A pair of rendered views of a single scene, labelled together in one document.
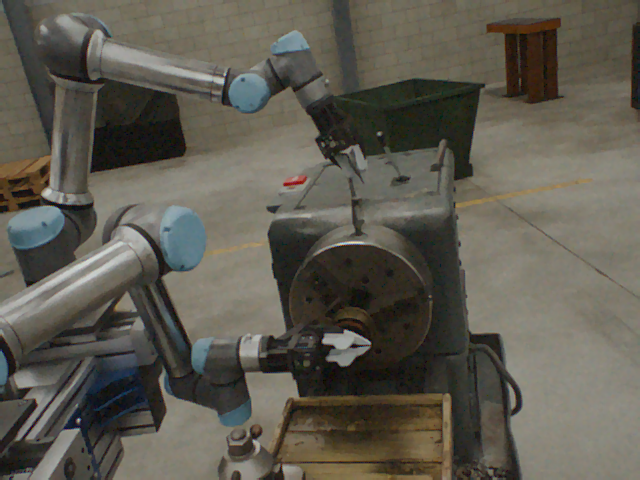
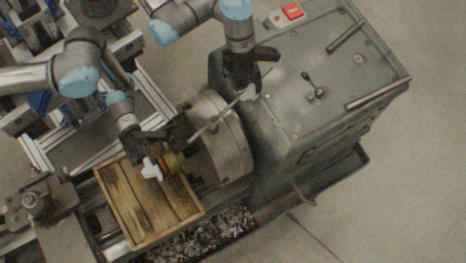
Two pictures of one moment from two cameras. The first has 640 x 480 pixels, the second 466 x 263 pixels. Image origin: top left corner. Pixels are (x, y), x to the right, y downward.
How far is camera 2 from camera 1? 1.33 m
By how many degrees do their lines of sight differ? 53
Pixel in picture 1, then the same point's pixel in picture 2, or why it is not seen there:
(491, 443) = (274, 206)
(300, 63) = (228, 25)
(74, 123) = not seen: outside the picture
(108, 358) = not seen: hidden behind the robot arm
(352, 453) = (141, 191)
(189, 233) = (79, 87)
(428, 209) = (273, 147)
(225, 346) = (115, 111)
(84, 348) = not seen: hidden behind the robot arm
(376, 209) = (256, 112)
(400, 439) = (162, 207)
